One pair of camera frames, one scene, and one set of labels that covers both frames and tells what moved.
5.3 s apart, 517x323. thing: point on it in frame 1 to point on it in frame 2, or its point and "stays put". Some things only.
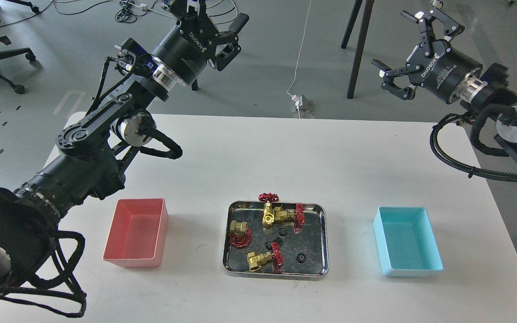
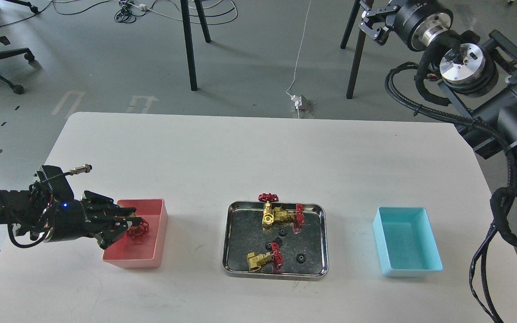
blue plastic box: x=406 y=241 stays put
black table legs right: x=361 y=35 stays put
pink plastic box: x=137 y=235 stays put
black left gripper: x=186 y=52 to x=71 y=221
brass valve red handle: x=240 y=236 to x=138 y=231
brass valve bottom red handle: x=274 y=259 stays put
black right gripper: x=432 y=65 to x=415 y=21
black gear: x=301 y=258 stays put
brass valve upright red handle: x=268 y=216 stays put
